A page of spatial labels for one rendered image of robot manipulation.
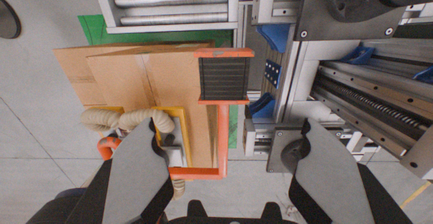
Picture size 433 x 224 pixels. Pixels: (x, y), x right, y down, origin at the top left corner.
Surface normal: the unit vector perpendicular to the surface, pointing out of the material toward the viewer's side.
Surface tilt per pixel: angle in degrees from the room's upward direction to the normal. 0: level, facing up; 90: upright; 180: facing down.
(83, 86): 0
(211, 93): 0
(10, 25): 0
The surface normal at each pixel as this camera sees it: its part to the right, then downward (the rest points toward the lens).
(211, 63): -0.04, 0.46
